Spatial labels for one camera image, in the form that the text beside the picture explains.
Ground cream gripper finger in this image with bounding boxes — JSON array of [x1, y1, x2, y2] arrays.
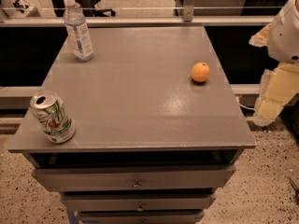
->
[[253, 63, 299, 126], [249, 24, 271, 48]]

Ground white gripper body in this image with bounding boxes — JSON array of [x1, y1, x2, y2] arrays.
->
[[267, 0, 299, 63]]

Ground orange fruit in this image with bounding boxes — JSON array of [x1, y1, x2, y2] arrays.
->
[[192, 63, 210, 82]]

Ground clear plastic water bottle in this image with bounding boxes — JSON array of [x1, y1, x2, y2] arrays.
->
[[64, 0, 93, 62]]

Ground top grey drawer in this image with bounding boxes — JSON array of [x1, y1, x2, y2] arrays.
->
[[32, 164, 235, 192]]

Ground grey drawer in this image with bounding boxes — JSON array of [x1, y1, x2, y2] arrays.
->
[[32, 164, 235, 192], [62, 193, 216, 212], [79, 210, 204, 224]]

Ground middle grey drawer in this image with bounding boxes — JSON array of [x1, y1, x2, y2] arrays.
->
[[62, 193, 216, 212]]

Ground bottom grey drawer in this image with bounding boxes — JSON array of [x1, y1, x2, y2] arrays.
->
[[79, 210, 204, 224]]

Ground open green white soda can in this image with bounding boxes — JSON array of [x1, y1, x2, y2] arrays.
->
[[30, 91, 76, 144]]

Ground white cable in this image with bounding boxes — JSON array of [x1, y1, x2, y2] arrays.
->
[[236, 96, 256, 112]]

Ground metal railing post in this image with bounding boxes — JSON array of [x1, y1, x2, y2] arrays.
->
[[183, 0, 195, 22]]

